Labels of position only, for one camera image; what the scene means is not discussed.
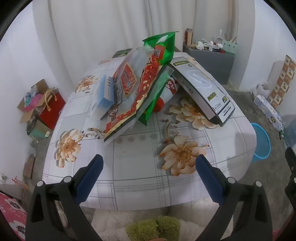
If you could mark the white fluffy rug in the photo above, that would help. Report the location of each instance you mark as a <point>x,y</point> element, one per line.
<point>111,220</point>

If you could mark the pale blue plastic bag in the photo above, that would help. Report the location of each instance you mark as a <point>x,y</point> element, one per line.
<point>290,132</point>

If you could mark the red gift bag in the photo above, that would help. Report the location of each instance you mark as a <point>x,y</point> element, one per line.
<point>55,104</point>

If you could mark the long black and white box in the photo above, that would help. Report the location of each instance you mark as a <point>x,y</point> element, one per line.
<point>201,78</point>

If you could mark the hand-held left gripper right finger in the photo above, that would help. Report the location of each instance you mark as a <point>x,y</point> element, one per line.
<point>209,180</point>

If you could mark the green fuzzy cloth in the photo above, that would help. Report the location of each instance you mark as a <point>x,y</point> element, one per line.
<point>152,227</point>

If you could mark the grey cabinet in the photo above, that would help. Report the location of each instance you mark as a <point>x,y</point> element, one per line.
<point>208,62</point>

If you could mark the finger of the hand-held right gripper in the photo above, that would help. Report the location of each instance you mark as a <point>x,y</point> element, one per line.
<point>291,176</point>

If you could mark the clear bag with red label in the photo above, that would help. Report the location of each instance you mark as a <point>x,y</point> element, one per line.
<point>128,78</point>

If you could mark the pink floral cloth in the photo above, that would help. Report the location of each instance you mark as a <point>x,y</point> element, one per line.
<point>11,215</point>

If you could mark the light blue box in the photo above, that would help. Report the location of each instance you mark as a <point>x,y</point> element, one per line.
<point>104,92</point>

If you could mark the white printed carton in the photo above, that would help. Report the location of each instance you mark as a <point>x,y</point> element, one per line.
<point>266,106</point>

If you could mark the red thermos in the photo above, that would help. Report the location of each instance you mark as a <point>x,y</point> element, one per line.
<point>188,37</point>

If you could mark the crumpled white paper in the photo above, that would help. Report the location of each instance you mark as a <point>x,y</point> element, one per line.
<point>199,45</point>

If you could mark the white plastic bag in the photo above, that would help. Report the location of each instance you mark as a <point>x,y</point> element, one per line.
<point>261,89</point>

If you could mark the pink plastic bag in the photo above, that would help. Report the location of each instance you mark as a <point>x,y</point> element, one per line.
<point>34,103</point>

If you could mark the pale green holder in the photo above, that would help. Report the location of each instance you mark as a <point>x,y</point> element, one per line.
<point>230,47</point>

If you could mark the cardboard box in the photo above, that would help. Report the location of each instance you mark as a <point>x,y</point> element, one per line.
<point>40,85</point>

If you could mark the green snack bag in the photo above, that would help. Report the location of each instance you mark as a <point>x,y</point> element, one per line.
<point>167,48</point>

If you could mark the blue plastic basket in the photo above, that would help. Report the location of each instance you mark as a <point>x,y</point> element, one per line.
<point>261,143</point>

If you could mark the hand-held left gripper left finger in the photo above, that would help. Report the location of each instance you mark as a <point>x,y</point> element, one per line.
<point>89,180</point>

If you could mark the white curtain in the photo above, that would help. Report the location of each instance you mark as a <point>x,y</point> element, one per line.
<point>104,27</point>

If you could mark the red patterned snack bag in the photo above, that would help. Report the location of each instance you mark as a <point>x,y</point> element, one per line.
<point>148,76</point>

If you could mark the brown checkered board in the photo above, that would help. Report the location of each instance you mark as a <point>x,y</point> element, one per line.
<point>283,78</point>

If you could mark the brown wooden board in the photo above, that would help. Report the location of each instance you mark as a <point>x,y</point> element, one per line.
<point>29,165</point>

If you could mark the white and red bottle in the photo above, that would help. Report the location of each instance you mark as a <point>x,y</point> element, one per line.
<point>170,89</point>

